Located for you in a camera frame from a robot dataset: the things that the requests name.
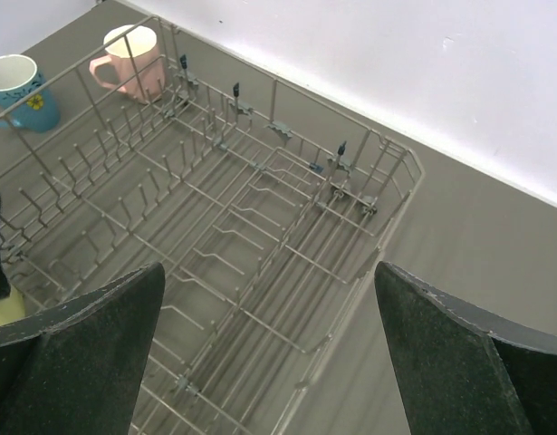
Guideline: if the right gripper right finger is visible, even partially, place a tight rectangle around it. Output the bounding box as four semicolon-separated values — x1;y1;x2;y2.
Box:
374;261;557;434

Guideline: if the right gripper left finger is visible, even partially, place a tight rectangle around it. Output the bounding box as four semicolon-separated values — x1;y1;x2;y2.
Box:
0;262;165;434

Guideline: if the yellow mug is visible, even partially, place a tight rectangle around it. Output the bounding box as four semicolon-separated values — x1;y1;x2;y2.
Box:
0;286;25;326

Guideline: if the blue floral mug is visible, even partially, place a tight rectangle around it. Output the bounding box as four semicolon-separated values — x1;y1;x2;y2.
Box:
0;54;61;132

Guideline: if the pink mug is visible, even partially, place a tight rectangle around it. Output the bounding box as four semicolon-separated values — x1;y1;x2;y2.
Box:
89;24;166;104

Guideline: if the grey wire dish rack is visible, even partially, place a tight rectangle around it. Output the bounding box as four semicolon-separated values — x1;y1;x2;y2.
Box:
0;16;424;434

